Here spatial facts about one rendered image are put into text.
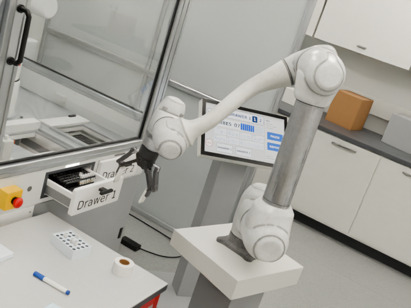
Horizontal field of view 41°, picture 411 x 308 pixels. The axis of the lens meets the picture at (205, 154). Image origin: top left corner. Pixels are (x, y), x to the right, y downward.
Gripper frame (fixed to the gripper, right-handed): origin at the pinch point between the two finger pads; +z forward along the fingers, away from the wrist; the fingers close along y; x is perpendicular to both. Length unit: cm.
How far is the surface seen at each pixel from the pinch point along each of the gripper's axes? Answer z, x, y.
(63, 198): 11.8, 15.8, 14.8
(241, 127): -16, -95, 4
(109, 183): 4.9, -2.3, 10.0
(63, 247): 16.2, 30.8, -2.7
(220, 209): 31, -97, -9
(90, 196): 8.6, 8.0, 9.2
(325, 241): 85, -282, -53
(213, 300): 24, -16, -48
